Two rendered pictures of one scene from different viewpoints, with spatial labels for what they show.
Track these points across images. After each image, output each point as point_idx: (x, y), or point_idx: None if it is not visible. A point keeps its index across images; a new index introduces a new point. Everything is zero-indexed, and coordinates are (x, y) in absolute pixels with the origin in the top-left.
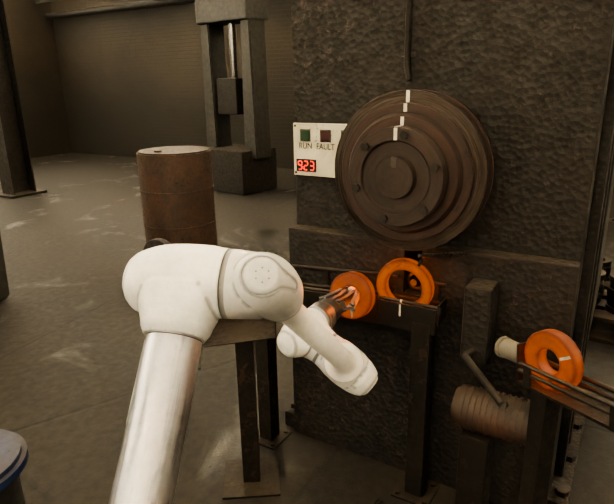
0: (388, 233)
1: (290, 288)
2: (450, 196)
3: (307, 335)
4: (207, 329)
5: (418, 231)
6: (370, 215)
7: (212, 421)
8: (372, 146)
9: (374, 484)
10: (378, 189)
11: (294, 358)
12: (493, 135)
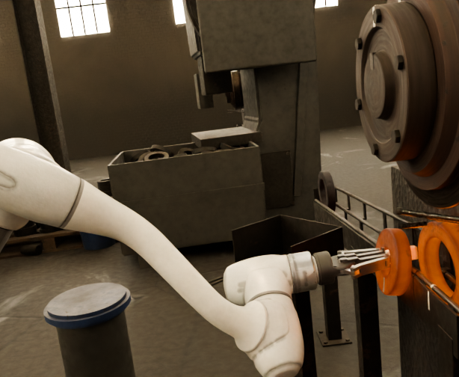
0: (410, 176)
1: None
2: (441, 113)
3: (150, 264)
4: None
5: (427, 174)
6: (369, 144)
7: (342, 374)
8: (363, 42)
9: None
10: (367, 105)
11: (399, 335)
12: None
